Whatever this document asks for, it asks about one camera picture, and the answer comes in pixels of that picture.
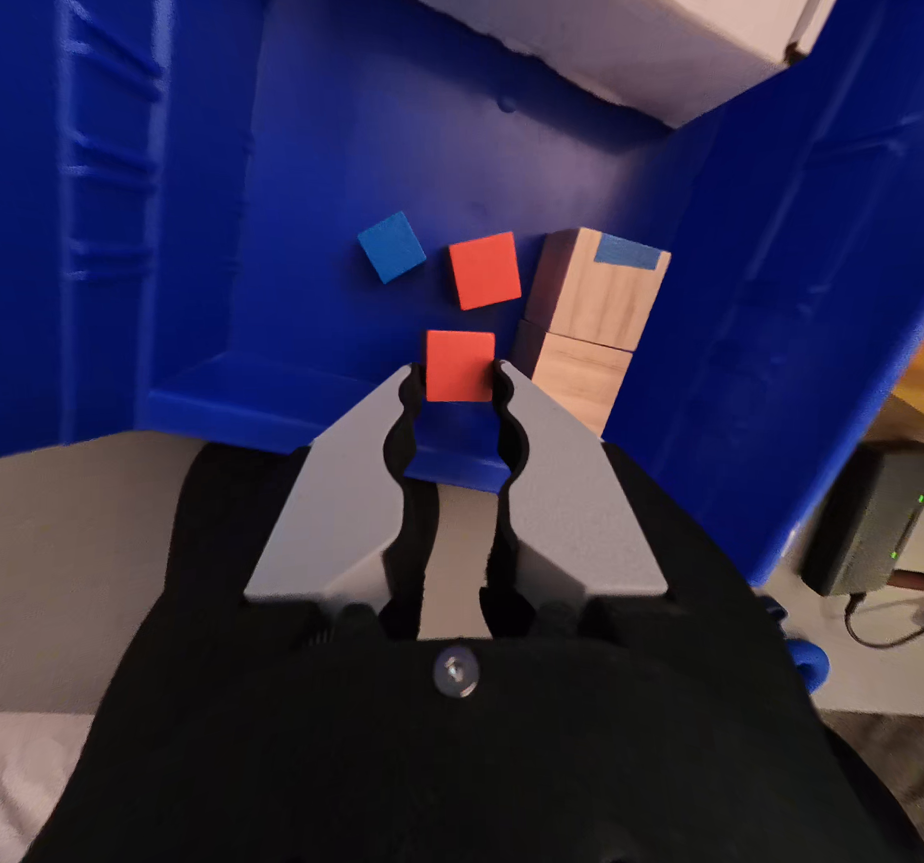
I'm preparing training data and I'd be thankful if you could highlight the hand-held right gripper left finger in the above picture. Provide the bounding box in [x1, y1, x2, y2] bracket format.
[243, 363, 439, 638]

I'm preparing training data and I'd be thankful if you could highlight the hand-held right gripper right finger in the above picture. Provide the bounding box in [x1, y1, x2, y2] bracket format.
[482, 360, 670, 634]

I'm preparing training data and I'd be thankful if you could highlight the red cube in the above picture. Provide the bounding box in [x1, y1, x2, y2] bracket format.
[448, 231, 523, 311]
[424, 330, 498, 403]

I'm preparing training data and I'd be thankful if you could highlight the blue plastic bin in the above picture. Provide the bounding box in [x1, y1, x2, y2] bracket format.
[0, 0, 924, 586]

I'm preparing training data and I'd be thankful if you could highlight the white cardboard box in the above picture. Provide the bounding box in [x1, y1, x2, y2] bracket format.
[314, 0, 867, 129]

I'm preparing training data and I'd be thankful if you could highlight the plain wooden cube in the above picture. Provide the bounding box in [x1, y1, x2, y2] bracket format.
[511, 320, 635, 438]

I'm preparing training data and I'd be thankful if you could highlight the wooden cube with blue tape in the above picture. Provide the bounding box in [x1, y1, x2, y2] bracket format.
[523, 228, 672, 353]

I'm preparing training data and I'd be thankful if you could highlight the black power adapter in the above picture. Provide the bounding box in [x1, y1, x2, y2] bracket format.
[801, 443, 924, 597]

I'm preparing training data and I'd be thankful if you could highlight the black cable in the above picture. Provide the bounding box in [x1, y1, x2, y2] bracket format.
[843, 592, 924, 651]

